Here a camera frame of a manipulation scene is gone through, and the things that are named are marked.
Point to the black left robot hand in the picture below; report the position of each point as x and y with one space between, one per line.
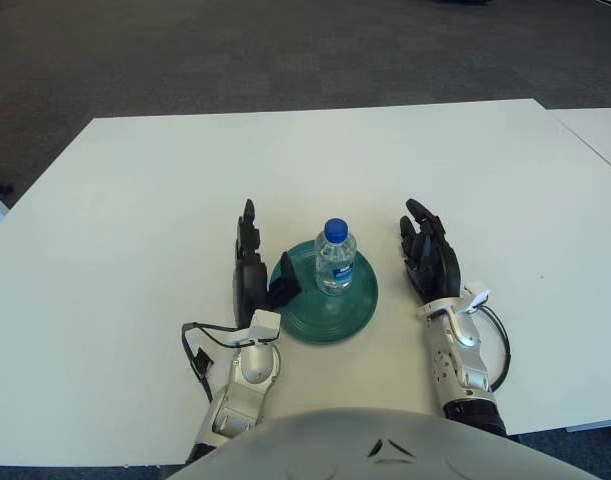
250 280

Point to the clear bottle with blue cap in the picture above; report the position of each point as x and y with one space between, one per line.
335 260

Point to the grey robot torso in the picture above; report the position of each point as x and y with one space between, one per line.
335 445

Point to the white neighbouring table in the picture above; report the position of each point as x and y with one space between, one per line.
600 132

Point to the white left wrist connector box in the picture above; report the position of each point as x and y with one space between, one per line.
262 325

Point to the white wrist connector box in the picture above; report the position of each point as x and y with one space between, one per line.
262 325
477 297

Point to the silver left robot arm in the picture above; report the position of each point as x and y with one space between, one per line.
250 370

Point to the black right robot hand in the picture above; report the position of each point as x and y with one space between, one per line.
440 265

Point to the white right wrist connector box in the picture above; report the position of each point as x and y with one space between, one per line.
477 297

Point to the round green plate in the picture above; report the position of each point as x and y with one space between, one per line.
330 315

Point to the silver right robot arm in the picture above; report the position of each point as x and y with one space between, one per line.
460 360

